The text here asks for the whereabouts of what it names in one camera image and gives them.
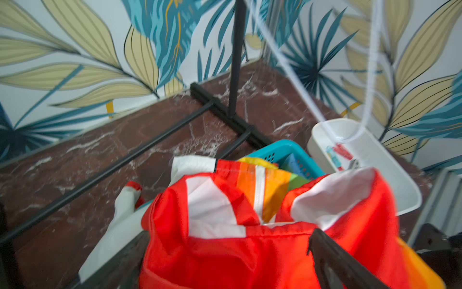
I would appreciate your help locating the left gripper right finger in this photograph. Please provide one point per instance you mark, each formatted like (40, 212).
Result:
(348, 258)

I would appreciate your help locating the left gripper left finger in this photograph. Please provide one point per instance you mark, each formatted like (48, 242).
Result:
(122, 271)

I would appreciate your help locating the rainbow jacket red hood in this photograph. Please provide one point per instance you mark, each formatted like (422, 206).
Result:
(246, 224)

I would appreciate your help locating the white clear clothespin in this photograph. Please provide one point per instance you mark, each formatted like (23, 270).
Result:
(354, 164)

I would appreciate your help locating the teal clothespin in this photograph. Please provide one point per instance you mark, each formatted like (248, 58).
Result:
(334, 159)

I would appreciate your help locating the white wire hanger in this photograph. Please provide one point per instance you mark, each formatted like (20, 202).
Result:
(304, 47)

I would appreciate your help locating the rainbow striped jacket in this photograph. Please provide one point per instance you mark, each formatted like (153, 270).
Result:
(289, 164)

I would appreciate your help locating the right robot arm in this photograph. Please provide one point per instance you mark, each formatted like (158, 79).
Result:
(441, 253)

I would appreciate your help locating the white plastic tray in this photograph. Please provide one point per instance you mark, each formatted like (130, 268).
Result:
(369, 152)

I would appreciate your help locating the teal plastic basket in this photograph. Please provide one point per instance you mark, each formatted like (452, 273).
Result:
(283, 148)

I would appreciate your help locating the right aluminium frame post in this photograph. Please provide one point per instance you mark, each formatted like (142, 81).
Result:
(272, 22)

